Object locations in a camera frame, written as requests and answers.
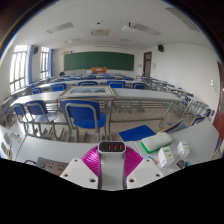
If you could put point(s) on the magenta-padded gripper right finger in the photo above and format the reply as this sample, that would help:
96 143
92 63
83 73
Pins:
133 163

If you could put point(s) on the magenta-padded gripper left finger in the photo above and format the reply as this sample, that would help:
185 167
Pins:
90 163

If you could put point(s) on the white charger block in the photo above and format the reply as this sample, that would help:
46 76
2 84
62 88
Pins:
112 166

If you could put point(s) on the colourful printed card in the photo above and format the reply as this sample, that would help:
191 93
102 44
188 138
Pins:
153 160

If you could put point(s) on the blue chair seat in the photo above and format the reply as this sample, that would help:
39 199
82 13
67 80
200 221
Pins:
136 132

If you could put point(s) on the green and white wipes pack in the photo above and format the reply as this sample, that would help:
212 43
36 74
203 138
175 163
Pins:
156 141

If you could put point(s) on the white box with green print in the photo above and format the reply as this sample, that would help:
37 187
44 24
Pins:
165 156

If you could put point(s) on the small dark packet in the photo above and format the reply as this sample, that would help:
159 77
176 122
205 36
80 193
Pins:
180 164

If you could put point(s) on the small white box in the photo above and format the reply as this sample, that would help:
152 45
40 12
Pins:
183 149

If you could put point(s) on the blue metal-framed chair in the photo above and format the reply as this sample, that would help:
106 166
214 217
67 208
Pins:
18 110
83 111
35 108

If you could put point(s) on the blue wood-edged chair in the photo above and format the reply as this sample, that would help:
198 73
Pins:
173 127

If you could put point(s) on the small blue packet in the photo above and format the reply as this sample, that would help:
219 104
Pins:
188 163

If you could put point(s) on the grey classroom desks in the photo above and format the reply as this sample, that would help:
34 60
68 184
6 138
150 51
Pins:
140 94

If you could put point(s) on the colourful stickers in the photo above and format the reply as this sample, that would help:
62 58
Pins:
16 136

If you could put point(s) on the blue classroom chairs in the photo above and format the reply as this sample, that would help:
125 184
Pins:
87 83

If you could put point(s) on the grey card stand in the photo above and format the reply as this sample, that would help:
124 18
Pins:
4 148
7 138

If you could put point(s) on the orange lectern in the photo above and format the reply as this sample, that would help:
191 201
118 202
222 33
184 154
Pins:
99 69

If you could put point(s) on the brown classroom door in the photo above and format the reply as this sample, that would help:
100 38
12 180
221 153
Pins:
147 65

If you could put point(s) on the red-brown door with windows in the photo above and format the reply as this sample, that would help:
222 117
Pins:
220 110

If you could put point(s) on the green chalkboard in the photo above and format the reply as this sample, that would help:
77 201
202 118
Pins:
99 61

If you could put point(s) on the blue curtain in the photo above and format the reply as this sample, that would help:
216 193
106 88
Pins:
51 63
30 63

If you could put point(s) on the narrow window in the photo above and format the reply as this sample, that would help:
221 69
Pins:
44 62

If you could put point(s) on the large window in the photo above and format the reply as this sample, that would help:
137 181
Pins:
18 66

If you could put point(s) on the ceiling air conditioner vent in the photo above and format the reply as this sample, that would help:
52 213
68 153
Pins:
100 32

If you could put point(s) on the white ceiling projector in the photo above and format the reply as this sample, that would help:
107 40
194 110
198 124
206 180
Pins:
129 27

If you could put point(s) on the ceiling light panels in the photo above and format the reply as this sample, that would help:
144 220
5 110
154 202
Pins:
60 27

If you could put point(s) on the white wall switch panel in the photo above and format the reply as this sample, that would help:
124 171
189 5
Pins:
213 83

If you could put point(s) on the black wall speaker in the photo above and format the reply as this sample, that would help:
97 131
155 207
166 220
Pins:
160 48
35 50

